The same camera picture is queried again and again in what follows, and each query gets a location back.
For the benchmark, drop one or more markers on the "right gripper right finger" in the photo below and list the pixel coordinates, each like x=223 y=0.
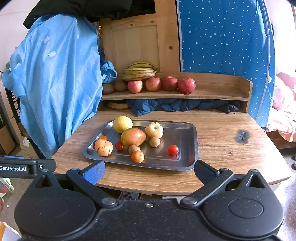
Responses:
x=214 y=181

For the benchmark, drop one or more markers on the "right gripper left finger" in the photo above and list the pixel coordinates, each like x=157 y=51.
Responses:
x=85 y=182

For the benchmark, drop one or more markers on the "small orange tangerine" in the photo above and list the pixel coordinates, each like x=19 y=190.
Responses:
x=137 y=156
x=102 y=137

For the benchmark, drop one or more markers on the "cherry tomato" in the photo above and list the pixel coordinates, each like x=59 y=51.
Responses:
x=119 y=146
x=173 y=149

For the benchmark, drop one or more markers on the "small brown longan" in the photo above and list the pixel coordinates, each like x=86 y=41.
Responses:
x=133 y=148
x=154 y=142

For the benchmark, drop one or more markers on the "orange mango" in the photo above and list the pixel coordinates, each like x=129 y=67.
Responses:
x=133 y=136

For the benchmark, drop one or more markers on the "yellow lemon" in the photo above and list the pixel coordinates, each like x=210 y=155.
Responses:
x=122 y=123

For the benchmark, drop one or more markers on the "metal tray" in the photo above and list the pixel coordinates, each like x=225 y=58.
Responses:
x=184 y=135

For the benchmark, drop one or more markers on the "flat bread under shelf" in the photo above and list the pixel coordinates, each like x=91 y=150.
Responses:
x=117 y=105

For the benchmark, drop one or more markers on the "dark blue jacket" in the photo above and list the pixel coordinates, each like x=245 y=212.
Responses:
x=143 y=106

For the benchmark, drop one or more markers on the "kiwi left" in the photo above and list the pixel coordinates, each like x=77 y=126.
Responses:
x=108 y=88

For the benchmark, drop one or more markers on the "kiwi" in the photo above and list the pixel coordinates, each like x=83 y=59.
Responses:
x=108 y=88
x=120 y=86

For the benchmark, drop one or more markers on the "pink bedding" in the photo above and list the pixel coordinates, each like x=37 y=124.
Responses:
x=282 y=114

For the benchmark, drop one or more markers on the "red apple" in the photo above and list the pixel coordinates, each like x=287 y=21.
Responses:
x=135 y=86
x=187 y=85
x=153 y=84
x=169 y=83

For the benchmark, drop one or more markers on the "kiwi right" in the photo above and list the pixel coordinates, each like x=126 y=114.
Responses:
x=120 y=86

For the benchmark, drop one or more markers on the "light blue cloth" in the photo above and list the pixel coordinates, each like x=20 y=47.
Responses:
x=57 y=73

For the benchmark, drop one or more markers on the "bunch of bananas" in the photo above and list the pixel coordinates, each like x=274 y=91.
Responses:
x=139 y=71

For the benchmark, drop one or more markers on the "blue dotted fabric wardrobe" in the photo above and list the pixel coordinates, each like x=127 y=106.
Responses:
x=233 y=38

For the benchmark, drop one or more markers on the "wooden board panel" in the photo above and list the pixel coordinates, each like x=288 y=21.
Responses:
x=152 y=38

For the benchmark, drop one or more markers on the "black cloth on top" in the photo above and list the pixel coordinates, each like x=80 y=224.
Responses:
x=93 y=10

